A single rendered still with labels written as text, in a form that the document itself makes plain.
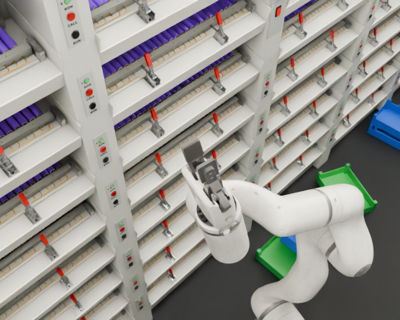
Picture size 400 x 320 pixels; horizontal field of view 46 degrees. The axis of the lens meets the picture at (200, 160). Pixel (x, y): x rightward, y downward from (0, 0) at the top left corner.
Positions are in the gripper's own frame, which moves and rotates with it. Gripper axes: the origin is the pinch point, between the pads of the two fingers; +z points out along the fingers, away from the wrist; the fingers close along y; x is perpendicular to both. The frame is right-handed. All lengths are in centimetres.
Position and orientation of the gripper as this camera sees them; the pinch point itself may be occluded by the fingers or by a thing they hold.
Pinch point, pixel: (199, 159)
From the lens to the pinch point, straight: 74.1
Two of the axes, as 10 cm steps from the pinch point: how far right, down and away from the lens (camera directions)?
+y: -4.8, -6.5, 5.9
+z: -2.0, -5.8, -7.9
